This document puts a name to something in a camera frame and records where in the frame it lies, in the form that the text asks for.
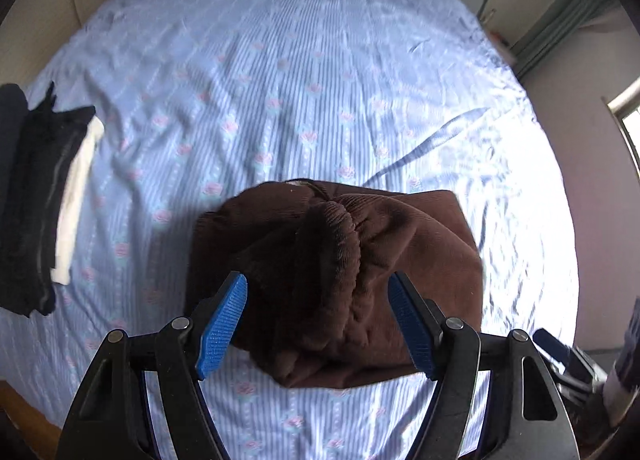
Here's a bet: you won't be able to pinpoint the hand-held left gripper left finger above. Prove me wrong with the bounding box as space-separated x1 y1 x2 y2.
55 271 249 460

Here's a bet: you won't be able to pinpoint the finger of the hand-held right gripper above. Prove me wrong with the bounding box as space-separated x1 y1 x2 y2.
532 328 571 366

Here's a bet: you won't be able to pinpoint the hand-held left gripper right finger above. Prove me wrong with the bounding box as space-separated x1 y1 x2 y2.
387 271 582 460

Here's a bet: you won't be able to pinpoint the brown corduroy pants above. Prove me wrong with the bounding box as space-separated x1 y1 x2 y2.
184 178 487 389

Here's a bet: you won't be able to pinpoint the white folded garment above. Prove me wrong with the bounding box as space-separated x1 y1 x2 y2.
50 116 106 286

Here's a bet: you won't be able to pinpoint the blue floral bed sheet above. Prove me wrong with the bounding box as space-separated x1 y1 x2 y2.
0 0 581 460

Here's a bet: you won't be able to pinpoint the black folded garment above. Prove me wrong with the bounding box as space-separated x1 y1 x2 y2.
0 81 97 318

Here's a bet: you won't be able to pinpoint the window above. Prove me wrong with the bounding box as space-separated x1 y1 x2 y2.
606 75 640 166

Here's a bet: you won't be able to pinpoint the grey-green curtain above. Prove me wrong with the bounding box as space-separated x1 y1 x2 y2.
510 0 618 78

